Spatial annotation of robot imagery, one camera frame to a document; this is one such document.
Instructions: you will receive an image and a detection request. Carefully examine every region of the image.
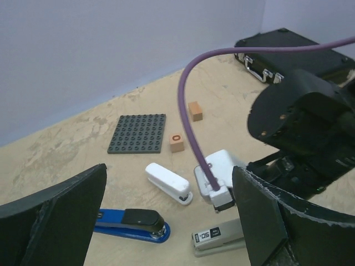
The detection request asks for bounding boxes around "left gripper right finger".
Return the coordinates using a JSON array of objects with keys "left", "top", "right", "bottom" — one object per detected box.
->
[{"left": 232, "top": 166, "right": 354, "bottom": 266}]

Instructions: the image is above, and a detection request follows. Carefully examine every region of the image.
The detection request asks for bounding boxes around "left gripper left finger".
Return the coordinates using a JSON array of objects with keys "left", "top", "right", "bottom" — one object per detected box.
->
[{"left": 1, "top": 163, "right": 107, "bottom": 265}]

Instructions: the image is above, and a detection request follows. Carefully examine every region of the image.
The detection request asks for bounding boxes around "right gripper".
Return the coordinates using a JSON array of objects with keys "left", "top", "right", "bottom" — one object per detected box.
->
[{"left": 246, "top": 151, "right": 346, "bottom": 200}]

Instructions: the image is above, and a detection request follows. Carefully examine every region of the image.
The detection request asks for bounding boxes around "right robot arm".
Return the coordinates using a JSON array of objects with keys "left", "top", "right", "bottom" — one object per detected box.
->
[{"left": 247, "top": 70, "right": 354, "bottom": 200}]

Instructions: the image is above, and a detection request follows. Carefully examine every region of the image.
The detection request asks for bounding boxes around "white stapler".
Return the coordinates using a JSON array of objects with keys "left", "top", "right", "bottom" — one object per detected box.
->
[{"left": 145, "top": 162, "right": 193, "bottom": 206}]

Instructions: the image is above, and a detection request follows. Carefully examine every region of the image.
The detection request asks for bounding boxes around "black case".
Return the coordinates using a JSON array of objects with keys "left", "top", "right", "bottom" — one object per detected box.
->
[{"left": 234, "top": 28, "right": 354, "bottom": 84}]

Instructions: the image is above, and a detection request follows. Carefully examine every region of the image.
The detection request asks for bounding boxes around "plain wooden block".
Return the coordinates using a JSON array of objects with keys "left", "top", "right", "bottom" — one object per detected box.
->
[{"left": 188, "top": 101, "right": 203, "bottom": 122}]

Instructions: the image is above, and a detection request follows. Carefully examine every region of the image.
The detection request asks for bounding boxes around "grey studded baseplate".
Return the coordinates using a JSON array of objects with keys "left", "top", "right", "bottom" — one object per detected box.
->
[{"left": 107, "top": 114, "right": 166, "bottom": 154}]

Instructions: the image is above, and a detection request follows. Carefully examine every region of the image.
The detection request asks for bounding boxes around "wooden letter cube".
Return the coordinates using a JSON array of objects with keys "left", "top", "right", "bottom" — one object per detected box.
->
[{"left": 169, "top": 134, "right": 185, "bottom": 153}]

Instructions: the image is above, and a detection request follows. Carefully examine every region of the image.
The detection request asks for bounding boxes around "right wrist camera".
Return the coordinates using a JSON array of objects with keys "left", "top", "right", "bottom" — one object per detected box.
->
[{"left": 194, "top": 150, "right": 247, "bottom": 213}]

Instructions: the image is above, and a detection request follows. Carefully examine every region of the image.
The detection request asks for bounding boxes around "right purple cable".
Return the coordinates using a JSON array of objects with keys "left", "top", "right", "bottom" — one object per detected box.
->
[{"left": 177, "top": 35, "right": 355, "bottom": 192}]

